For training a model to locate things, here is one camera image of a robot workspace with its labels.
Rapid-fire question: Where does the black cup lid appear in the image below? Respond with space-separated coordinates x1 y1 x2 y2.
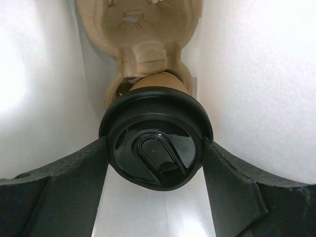
99 86 213 191

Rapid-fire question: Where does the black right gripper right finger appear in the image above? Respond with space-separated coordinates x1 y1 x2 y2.
203 139 316 237

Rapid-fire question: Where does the brown paper cup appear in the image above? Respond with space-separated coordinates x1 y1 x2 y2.
129 72 192 95

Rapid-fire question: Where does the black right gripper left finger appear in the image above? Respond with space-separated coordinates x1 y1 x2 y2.
0 138 108 237

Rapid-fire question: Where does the blue white paper bag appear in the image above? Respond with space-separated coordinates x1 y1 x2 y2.
0 0 316 237

